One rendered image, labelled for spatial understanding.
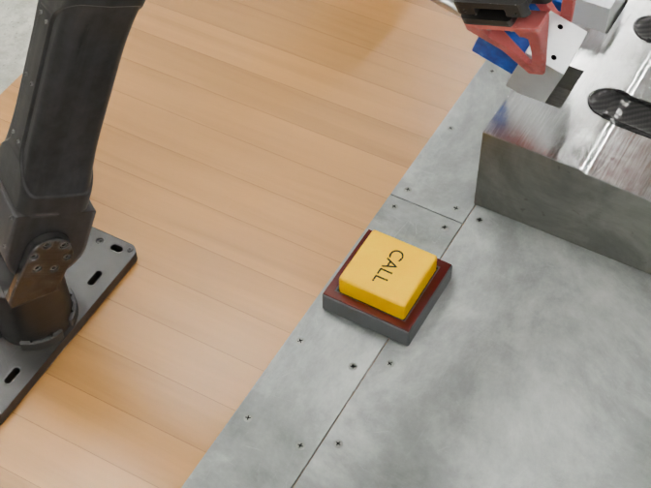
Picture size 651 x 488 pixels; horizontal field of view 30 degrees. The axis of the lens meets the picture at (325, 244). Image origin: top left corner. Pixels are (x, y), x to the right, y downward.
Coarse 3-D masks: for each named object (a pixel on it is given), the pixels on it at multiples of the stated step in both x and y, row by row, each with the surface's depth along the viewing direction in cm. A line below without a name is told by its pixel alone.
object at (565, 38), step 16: (432, 0) 102; (448, 0) 102; (560, 16) 100; (512, 32) 101; (560, 32) 100; (576, 32) 100; (480, 48) 101; (496, 48) 100; (528, 48) 99; (560, 48) 99; (576, 48) 99; (496, 64) 102; (512, 64) 101; (560, 64) 98; (512, 80) 102; (528, 80) 101; (544, 80) 100; (528, 96) 103; (544, 96) 102
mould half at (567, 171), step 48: (624, 48) 107; (576, 96) 103; (528, 144) 99; (576, 144) 99; (624, 144) 100; (480, 192) 106; (528, 192) 103; (576, 192) 100; (624, 192) 97; (576, 240) 104; (624, 240) 101
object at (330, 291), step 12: (360, 240) 102; (444, 264) 100; (336, 276) 100; (444, 276) 100; (432, 288) 99; (348, 300) 98; (420, 300) 98; (372, 312) 97; (420, 312) 97; (396, 324) 96; (408, 324) 96
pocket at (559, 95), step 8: (568, 72) 106; (576, 72) 105; (560, 80) 107; (568, 80) 107; (576, 80) 106; (560, 88) 107; (568, 88) 107; (552, 96) 107; (560, 96) 107; (552, 104) 106; (560, 104) 106
